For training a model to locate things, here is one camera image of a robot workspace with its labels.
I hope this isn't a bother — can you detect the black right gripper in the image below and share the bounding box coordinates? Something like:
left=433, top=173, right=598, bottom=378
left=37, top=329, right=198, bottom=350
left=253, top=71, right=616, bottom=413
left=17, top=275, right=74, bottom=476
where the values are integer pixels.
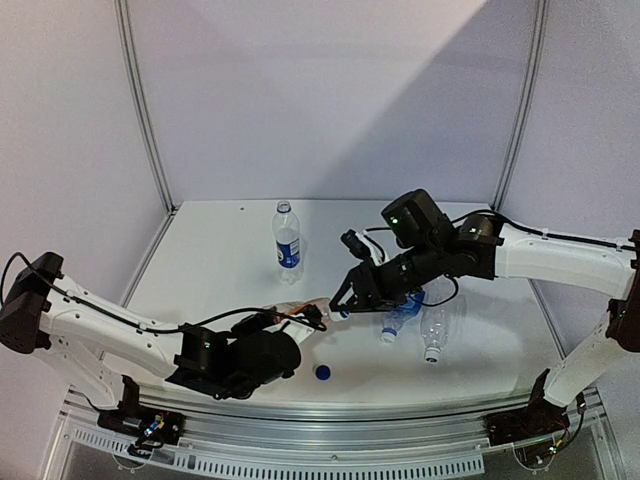
left=327, top=240, right=442, bottom=315

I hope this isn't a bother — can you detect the orange label crushed bottle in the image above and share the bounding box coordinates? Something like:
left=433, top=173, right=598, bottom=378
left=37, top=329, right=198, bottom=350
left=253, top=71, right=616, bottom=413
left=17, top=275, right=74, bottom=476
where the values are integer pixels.
left=263, top=297, right=333, bottom=324

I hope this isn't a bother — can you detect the blue label crushed water bottle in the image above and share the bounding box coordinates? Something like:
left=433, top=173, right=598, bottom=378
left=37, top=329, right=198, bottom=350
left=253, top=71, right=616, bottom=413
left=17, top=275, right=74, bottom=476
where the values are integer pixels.
left=380, top=290, right=428, bottom=344

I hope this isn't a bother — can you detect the blue Pepsi bottle cap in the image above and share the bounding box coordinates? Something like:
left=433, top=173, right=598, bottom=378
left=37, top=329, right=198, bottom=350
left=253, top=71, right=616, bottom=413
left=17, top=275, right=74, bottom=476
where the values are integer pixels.
left=313, top=364, right=332, bottom=381

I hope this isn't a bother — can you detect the Pepsi bottle blue label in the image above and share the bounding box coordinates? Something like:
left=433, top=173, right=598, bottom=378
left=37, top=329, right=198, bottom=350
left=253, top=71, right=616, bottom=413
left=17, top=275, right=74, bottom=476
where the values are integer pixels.
left=271, top=200, right=303, bottom=285

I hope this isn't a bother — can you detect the white orange-bottle cap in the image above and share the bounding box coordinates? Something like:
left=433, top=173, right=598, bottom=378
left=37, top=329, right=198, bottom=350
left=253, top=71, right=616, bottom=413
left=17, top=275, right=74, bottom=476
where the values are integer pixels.
left=329, top=311, right=350, bottom=323

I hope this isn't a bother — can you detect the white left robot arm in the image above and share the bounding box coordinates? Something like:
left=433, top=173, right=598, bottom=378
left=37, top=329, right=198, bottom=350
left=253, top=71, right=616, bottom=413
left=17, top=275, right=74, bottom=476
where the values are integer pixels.
left=1, top=252, right=331, bottom=434

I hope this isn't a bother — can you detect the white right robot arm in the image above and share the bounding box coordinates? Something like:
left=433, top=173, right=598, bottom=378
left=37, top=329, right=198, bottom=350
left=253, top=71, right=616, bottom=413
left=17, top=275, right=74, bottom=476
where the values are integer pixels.
left=330, top=189, right=639, bottom=436

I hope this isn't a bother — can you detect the clear unlabelled plastic bottle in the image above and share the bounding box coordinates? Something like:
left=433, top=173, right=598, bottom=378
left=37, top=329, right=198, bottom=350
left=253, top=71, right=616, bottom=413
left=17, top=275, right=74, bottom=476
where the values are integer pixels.
left=420, top=278, right=467, bottom=365

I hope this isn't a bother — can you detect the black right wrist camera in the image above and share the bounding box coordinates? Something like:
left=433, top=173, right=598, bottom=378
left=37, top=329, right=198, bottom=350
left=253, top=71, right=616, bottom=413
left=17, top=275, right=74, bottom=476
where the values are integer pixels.
left=340, top=229, right=389, bottom=266

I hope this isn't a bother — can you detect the aluminium table front rail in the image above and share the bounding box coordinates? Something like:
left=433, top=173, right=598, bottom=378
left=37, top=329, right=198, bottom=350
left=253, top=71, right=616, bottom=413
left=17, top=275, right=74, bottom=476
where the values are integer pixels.
left=59, top=387, right=609, bottom=476

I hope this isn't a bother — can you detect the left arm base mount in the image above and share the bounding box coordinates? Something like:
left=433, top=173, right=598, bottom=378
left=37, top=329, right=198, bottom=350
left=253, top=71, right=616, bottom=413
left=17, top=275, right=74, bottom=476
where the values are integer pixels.
left=91, top=375, right=186, bottom=459

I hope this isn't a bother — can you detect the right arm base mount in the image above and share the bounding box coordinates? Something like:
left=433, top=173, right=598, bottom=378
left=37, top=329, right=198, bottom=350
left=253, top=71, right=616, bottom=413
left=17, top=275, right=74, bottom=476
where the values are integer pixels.
left=482, top=369, right=587, bottom=469

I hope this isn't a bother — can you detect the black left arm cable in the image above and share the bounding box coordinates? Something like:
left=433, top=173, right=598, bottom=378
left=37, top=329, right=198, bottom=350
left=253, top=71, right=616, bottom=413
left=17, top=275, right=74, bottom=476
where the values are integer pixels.
left=2, top=252, right=329, bottom=336

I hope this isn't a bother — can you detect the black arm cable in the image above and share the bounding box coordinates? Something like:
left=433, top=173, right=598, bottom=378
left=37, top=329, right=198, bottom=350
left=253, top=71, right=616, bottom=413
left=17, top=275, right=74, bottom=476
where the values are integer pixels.
left=364, top=209, right=640, bottom=306
left=2, top=252, right=329, bottom=336

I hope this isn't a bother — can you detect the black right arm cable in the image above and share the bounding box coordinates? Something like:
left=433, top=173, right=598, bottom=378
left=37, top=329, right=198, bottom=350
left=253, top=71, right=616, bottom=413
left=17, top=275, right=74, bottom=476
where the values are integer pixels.
left=364, top=209, right=640, bottom=306

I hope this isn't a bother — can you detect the right aluminium corner post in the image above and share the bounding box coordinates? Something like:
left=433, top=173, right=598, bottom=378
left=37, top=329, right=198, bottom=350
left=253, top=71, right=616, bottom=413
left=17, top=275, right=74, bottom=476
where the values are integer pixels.
left=491, top=0, right=550, bottom=211

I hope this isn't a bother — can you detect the aluminium corner post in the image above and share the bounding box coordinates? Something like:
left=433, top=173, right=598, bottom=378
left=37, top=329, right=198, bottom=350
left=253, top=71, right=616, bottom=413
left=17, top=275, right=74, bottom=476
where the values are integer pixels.
left=491, top=0, right=550, bottom=211
left=113, top=0, right=177, bottom=216

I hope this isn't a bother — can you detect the left aluminium corner post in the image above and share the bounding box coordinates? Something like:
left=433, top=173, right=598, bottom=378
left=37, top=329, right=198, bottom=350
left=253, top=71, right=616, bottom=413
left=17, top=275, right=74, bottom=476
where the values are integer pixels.
left=113, top=0, right=177, bottom=216

